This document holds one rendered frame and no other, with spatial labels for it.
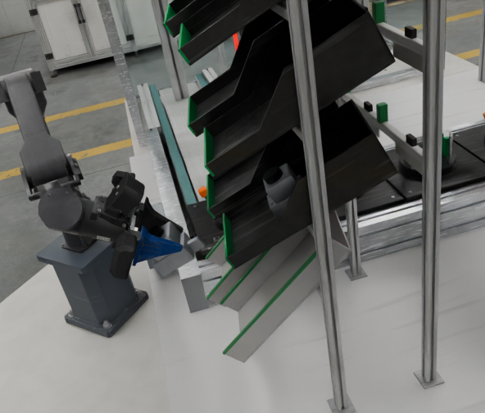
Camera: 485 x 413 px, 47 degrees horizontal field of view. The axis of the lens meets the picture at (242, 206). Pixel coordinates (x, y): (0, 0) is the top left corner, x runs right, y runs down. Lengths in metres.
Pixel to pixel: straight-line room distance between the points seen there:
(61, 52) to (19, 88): 5.65
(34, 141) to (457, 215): 0.96
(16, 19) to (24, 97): 8.46
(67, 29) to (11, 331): 5.35
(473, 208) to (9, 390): 1.11
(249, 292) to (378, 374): 0.29
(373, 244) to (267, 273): 0.39
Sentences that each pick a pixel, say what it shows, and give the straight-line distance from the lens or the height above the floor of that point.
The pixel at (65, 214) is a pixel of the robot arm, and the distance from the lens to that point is 0.79.
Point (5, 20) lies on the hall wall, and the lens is 9.46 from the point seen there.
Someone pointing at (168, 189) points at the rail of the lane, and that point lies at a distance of 1.61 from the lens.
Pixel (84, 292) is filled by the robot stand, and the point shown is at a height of 0.98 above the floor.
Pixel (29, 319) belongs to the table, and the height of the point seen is 0.86.
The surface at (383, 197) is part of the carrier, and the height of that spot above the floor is 0.97.
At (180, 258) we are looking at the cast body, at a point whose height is 1.19.
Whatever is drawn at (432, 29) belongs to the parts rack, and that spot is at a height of 1.50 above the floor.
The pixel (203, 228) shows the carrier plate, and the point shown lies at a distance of 1.37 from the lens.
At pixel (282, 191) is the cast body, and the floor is 1.28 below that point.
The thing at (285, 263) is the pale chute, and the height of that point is 1.09.
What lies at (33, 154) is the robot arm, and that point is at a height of 1.39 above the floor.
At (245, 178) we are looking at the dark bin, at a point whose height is 1.22.
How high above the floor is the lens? 1.71
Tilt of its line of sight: 32 degrees down
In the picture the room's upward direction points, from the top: 11 degrees counter-clockwise
